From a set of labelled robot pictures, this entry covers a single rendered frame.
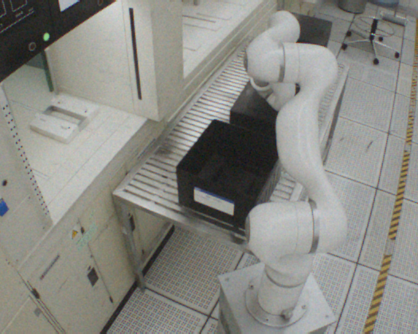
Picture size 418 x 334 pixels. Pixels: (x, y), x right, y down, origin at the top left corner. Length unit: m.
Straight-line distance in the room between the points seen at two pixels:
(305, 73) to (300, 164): 0.22
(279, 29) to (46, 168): 0.92
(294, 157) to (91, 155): 0.81
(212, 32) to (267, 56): 1.24
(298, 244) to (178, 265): 1.35
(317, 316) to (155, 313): 1.01
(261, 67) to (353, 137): 2.10
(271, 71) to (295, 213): 0.33
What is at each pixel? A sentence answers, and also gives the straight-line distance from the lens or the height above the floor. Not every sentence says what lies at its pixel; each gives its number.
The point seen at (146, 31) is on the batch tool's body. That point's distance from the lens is 1.38.
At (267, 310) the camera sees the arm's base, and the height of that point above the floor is 0.79.
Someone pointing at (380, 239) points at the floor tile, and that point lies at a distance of 2.46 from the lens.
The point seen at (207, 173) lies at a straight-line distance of 1.52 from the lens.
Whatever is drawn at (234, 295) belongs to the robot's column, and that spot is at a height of 0.76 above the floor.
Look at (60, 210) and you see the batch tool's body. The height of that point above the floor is 0.87.
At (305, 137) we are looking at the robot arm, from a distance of 0.92.
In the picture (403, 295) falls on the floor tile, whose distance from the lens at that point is 2.32.
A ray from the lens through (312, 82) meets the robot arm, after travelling 0.97.
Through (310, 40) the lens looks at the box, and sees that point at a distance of 1.90.
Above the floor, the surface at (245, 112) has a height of 0.86.
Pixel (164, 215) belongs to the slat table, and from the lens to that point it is 1.41.
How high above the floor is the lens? 1.87
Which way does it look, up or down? 46 degrees down
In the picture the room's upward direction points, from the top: 1 degrees clockwise
